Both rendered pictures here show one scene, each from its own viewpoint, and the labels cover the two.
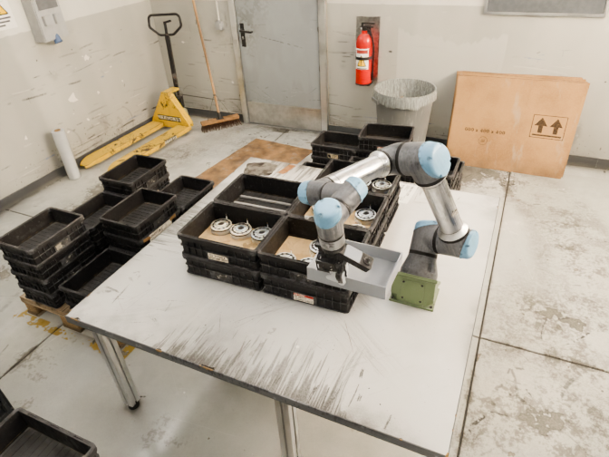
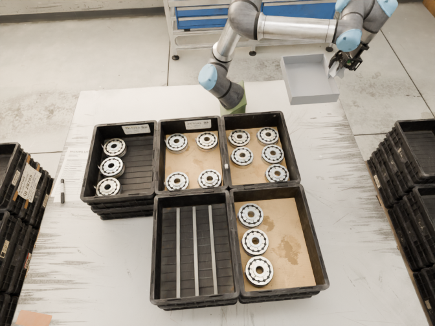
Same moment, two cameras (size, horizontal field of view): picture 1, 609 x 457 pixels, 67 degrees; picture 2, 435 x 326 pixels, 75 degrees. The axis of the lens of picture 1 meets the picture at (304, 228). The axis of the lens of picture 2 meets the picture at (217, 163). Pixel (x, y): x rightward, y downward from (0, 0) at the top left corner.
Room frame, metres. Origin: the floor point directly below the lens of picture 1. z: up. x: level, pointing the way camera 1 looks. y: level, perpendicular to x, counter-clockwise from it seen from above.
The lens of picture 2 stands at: (2.05, 0.54, 1.95)
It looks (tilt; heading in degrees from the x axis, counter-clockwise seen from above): 57 degrees down; 243
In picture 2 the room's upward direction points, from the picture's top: 2 degrees counter-clockwise
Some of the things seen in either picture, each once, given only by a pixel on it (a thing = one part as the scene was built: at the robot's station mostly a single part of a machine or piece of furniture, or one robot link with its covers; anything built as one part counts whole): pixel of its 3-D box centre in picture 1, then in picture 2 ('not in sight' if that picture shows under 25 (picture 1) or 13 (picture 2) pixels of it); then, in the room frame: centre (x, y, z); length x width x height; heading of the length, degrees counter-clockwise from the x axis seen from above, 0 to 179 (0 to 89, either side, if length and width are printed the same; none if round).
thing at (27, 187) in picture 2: not in sight; (29, 182); (2.69, -0.82, 0.41); 0.31 x 0.02 x 0.16; 64
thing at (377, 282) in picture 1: (355, 265); (307, 77); (1.21, -0.16, 1.07); 0.27 x 0.20 x 0.05; 63
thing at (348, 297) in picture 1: (315, 272); not in sight; (1.55, -0.04, 0.76); 0.40 x 0.30 x 0.12; 65
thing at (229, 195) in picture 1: (263, 202); (194, 246); (1.99, 0.20, 0.87); 0.40 x 0.30 x 0.11; 65
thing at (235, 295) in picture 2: (262, 193); (193, 241); (1.99, 0.20, 0.92); 0.40 x 0.30 x 0.02; 65
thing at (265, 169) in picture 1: (259, 168); not in sight; (2.69, 0.27, 0.71); 0.22 x 0.19 x 0.01; 64
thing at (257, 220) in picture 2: (262, 233); (250, 215); (1.73, 0.20, 0.86); 0.10 x 0.10 x 0.01
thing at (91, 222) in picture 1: (103, 229); not in sight; (2.67, 1.39, 0.31); 0.40 x 0.30 x 0.34; 154
